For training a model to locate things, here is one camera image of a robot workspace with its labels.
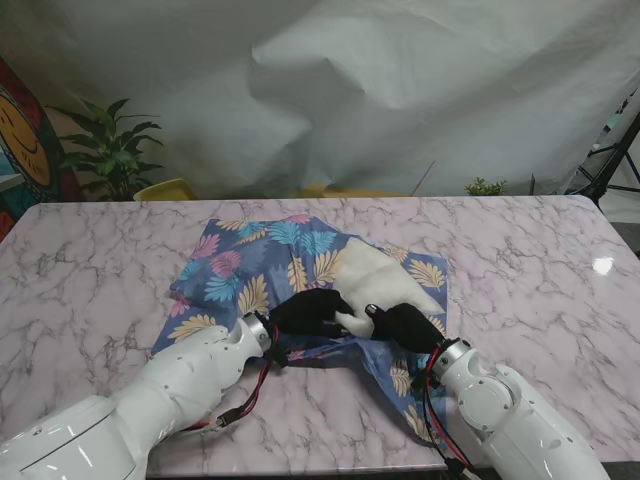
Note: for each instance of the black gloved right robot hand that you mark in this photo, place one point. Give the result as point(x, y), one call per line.
point(405, 325)

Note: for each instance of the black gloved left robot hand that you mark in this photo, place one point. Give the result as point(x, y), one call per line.
point(310, 312)

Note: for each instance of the white pillow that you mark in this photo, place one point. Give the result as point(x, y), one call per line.
point(380, 285)

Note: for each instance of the blue leaf print pillowcase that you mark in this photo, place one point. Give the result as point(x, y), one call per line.
point(250, 260)

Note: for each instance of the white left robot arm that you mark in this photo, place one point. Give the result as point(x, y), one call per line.
point(125, 400)

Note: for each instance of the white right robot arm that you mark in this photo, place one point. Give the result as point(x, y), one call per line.
point(510, 420)

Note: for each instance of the mustard yellow fabric item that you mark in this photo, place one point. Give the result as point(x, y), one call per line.
point(320, 190)

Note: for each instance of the thin brown stick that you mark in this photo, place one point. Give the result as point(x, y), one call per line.
point(424, 176)

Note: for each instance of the small green plant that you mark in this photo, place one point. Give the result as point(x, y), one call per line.
point(484, 188)

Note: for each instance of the yellow plastic chair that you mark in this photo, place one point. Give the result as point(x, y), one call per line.
point(165, 190)

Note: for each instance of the white backdrop sheet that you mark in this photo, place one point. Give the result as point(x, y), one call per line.
point(350, 75)

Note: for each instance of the large green potted plant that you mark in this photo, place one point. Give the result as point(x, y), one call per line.
point(112, 150)

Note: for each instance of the black tripod stand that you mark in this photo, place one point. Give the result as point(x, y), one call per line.
point(612, 160)

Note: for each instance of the colourful smiley painted board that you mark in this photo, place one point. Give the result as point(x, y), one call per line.
point(25, 140)

